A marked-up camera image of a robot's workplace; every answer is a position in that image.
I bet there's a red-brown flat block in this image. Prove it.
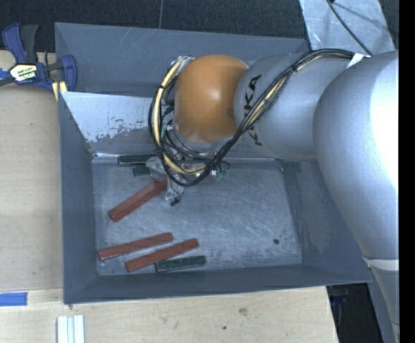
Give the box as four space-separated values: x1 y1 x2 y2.
97 232 174 262
107 178 169 223
125 238 200 274

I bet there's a grey metal bin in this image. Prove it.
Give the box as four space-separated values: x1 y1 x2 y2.
54 21 374 305

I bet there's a pale wood flat board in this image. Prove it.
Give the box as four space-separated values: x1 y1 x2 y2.
0 83 66 293

